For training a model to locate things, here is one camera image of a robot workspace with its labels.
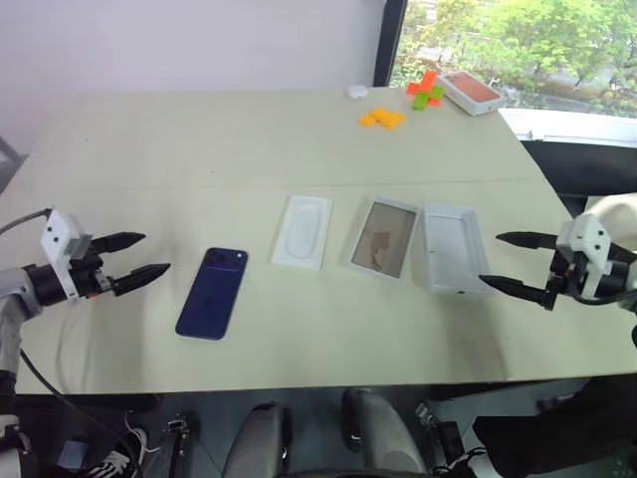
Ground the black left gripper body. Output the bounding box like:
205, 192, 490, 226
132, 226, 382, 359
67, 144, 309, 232
69, 243, 119, 302

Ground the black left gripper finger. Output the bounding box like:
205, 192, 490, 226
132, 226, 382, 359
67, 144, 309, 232
92, 231, 146, 258
109, 263, 172, 299

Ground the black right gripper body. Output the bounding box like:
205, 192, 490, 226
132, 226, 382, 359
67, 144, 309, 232
544, 246, 588, 306

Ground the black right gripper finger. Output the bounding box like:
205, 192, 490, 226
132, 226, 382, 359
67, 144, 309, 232
478, 274, 557, 313
496, 230, 562, 251

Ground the dark blue smartphone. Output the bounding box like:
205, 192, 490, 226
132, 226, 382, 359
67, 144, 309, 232
174, 246, 250, 342

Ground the white box base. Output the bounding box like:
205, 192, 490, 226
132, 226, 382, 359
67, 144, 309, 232
421, 202, 496, 299

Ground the white box with orange phone print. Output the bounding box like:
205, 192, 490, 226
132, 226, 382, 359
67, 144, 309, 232
437, 70, 507, 118

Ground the white window sill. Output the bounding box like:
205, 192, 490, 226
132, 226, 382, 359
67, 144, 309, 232
497, 107, 637, 143

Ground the dark grey object beside table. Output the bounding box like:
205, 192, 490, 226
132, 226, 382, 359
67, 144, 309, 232
0, 134, 30, 196

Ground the black metal stand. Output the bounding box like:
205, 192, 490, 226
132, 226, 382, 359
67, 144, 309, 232
148, 412, 193, 478
415, 397, 474, 474

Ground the white moulded insert tray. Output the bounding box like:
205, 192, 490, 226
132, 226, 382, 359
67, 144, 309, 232
271, 195, 333, 272

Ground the green toy brick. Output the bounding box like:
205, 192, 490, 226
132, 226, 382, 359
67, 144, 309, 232
411, 85, 447, 112

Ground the yellow toy brick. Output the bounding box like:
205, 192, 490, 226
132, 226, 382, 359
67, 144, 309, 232
357, 107, 394, 129
378, 110, 407, 131

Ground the black and white sneaker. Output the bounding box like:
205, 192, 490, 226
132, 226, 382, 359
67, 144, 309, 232
82, 427, 150, 478

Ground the long orange toy brick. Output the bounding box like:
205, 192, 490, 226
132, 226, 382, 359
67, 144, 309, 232
406, 71, 440, 96

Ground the grey rounded shell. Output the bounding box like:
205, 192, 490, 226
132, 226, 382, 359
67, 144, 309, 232
341, 386, 429, 478
231, 387, 295, 478

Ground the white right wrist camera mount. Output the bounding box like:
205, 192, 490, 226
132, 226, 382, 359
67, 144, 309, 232
555, 213, 623, 300

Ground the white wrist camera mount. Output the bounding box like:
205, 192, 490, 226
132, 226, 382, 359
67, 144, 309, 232
40, 207, 95, 304
555, 213, 623, 300

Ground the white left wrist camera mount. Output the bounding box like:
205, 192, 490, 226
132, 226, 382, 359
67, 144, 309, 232
40, 207, 95, 304

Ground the black window frame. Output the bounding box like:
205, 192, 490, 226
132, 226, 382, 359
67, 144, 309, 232
371, 0, 410, 89

